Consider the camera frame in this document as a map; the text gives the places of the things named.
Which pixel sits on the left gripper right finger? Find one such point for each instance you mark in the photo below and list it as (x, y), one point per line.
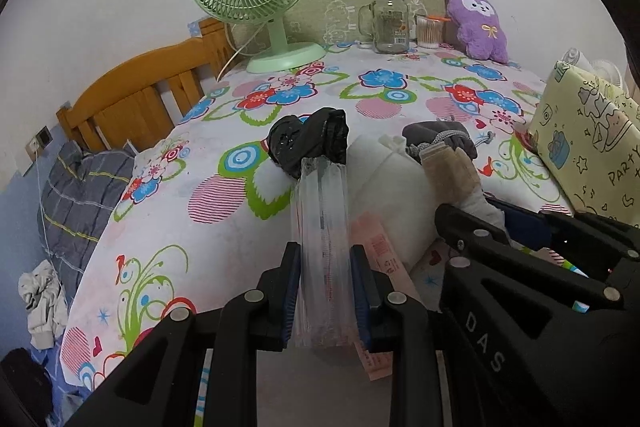
(373, 313)

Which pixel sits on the yellow patterned storage box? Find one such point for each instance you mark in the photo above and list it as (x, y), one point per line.
(586, 131)

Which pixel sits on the pink paper packet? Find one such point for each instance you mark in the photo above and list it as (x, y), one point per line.
(368, 231)

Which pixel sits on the cotton swab container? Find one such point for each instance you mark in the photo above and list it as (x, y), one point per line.
(430, 30)

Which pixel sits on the wall power outlet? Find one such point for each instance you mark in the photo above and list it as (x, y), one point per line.
(38, 143)

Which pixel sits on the glass mason jar mug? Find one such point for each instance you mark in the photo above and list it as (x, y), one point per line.
(385, 24)

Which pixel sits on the purple plush bunny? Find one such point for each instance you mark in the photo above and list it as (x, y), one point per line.
(478, 29)

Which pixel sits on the grey plaid pillow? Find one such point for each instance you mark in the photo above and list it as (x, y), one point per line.
(76, 200)

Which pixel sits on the black plastic bag bundle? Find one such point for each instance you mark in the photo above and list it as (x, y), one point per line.
(322, 134)

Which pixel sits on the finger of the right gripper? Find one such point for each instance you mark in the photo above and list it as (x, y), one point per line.
(460, 230)
(592, 230)

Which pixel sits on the beige sock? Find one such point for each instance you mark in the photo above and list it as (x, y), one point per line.
(455, 181)

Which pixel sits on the floral tablecloth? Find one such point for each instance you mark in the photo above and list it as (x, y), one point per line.
(206, 210)

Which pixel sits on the clear plastic straw pack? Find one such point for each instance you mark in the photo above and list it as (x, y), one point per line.
(324, 315)

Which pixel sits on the white cloth pack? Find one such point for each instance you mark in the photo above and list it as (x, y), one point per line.
(383, 180)

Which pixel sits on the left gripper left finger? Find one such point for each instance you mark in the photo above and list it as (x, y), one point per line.
(280, 288)

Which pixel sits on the crumpled white cloth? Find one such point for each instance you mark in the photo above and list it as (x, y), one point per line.
(45, 303)

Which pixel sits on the white standing fan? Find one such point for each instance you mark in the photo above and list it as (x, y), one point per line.
(601, 68)

